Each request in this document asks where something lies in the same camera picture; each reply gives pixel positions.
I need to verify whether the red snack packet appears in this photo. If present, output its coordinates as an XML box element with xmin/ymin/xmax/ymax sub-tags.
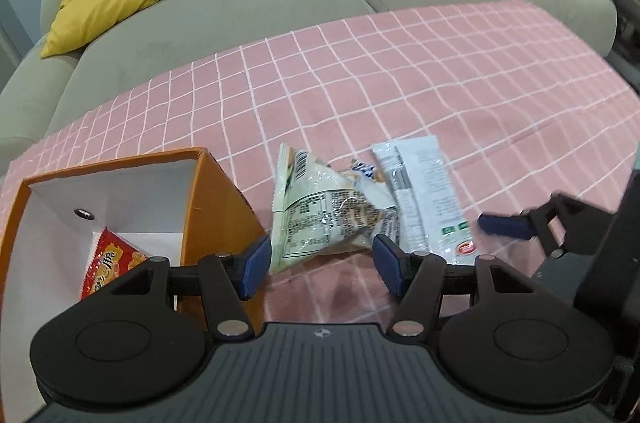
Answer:
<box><xmin>80</xmin><ymin>227</ymin><xmax>151</xmax><ymax>301</ymax></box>

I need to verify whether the long white snack packet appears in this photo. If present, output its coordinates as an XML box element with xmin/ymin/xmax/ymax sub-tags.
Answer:
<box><xmin>372</xmin><ymin>136</ymin><xmax>479</xmax><ymax>266</ymax></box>

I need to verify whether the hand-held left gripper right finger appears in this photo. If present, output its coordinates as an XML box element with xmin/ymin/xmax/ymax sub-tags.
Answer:
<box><xmin>373</xmin><ymin>233</ymin><xmax>536</xmax><ymax>339</ymax></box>

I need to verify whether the pink checked tablecloth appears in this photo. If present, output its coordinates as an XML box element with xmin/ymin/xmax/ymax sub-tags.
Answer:
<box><xmin>0</xmin><ymin>0</ymin><xmax>640</xmax><ymax>329</ymax></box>

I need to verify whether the orange cardboard box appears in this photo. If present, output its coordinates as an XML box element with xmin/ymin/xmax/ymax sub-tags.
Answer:
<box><xmin>0</xmin><ymin>147</ymin><xmax>271</xmax><ymax>423</ymax></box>

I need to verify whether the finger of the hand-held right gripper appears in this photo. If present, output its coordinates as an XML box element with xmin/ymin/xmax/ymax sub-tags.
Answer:
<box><xmin>477</xmin><ymin>191</ymin><xmax>623</xmax><ymax>257</ymax></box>

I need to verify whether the green white bread packet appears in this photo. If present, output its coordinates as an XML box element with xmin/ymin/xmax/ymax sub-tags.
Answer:
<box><xmin>270</xmin><ymin>143</ymin><xmax>402</xmax><ymax>275</ymax></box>

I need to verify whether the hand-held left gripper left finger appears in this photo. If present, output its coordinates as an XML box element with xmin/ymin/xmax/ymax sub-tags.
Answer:
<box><xmin>107</xmin><ymin>235</ymin><xmax>274</xmax><ymax>340</ymax></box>

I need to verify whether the beige sofa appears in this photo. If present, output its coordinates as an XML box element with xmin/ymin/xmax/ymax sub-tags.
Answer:
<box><xmin>0</xmin><ymin>0</ymin><xmax>618</xmax><ymax>184</ymax></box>

